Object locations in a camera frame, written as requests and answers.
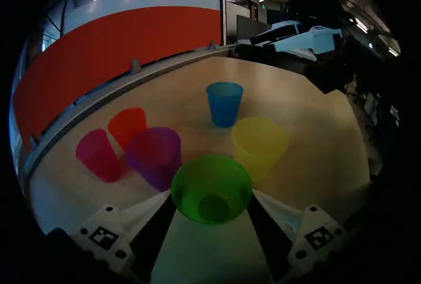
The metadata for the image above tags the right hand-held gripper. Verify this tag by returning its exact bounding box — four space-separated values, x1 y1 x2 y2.
236 19 360 95

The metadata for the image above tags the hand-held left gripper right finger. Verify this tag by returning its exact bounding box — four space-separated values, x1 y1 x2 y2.
246 188 357 283

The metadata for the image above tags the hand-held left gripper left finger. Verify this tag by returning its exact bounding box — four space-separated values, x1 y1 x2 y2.
69 190 180 283

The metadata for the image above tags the green plastic cup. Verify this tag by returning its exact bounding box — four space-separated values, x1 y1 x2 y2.
171 154 254 225

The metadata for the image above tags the pink plastic cup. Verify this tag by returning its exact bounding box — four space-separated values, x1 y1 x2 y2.
75 128 123 184

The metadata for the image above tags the purple plastic cup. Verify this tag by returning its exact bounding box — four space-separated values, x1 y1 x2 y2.
124 127 183 193

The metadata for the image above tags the yellow plastic cup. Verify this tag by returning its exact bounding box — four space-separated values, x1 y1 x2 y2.
231 116 289 184

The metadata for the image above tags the red plastic cup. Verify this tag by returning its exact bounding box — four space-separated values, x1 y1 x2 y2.
107 107 148 150

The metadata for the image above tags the blue plastic cup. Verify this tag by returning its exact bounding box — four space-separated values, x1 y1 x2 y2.
206 82 244 128

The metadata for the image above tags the red desk screen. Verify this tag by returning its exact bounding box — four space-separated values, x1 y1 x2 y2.
12 6 238 181

